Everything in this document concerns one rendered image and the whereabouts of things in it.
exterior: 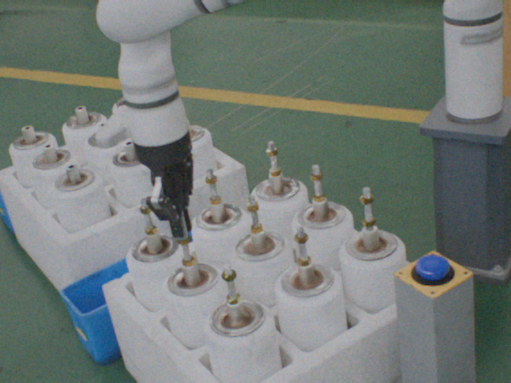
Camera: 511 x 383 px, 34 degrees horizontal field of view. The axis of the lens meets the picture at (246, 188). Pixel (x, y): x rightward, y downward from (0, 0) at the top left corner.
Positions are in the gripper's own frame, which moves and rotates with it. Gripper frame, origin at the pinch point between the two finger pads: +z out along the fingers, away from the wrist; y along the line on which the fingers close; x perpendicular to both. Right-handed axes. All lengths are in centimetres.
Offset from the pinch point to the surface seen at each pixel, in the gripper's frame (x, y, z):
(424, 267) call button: -33.6, -5.9, 2.1
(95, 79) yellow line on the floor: 81, 134, 35
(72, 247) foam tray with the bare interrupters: 30.6, 18.8, 18.1
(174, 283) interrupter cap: 2.6, -1.2, 9.7
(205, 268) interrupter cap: -1.1, 2.7, 9.7
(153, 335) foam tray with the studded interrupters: 6.3, -4.3, 17.1
